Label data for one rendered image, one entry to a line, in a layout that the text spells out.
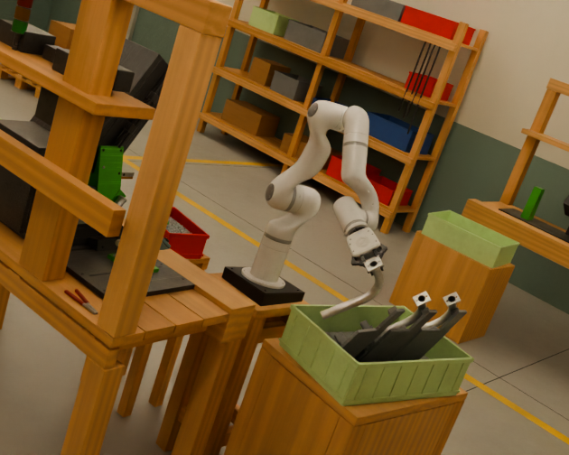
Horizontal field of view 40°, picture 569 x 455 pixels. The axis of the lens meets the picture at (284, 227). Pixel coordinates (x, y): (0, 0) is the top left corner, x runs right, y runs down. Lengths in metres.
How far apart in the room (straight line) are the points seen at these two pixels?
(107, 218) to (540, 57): 6.22
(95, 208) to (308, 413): 1.07
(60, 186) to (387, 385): 1.31
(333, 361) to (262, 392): 0.39
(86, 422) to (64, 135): 0.93
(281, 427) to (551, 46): 5.80
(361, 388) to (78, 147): 1.25
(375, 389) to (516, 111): 5.62
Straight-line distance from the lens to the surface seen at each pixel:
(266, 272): 3.20
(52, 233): 2.70
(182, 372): 3.46
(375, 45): 9.04
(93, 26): 2.57
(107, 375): 2.60
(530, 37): 8.19
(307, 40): 8.91
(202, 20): 2.24
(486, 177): 8.22
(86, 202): 2.48
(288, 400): 2.96
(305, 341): 2.89
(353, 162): 2.79
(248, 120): 9.38
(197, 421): 3.18
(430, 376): 3.01
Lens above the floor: 2.06
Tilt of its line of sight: 17 degrees down
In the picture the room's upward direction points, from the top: 19 degrees clockwise
